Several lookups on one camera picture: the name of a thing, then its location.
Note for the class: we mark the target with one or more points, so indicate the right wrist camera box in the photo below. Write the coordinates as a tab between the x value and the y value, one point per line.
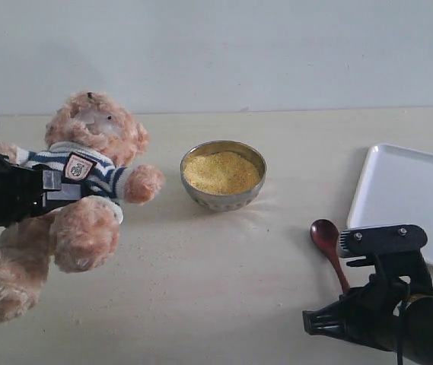
366	245

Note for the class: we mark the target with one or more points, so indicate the pink teddy bear striped sweater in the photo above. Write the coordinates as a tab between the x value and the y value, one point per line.
93	141

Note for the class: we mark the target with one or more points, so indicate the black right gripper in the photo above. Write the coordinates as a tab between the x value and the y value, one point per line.
373	315

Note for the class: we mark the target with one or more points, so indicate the yellow millet grains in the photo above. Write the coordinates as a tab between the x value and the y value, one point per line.
222	173

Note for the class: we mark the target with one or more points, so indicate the white rectangular plastic tray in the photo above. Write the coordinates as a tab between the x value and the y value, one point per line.
395	187

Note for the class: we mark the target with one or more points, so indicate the metal bowl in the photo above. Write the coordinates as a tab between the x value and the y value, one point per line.
222	203

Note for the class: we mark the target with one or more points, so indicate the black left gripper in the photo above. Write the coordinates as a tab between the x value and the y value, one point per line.
31	192

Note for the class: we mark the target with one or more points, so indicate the dark red wooden spoon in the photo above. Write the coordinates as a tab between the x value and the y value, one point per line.
324	235

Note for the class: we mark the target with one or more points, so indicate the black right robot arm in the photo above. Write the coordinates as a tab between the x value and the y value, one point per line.
419	344

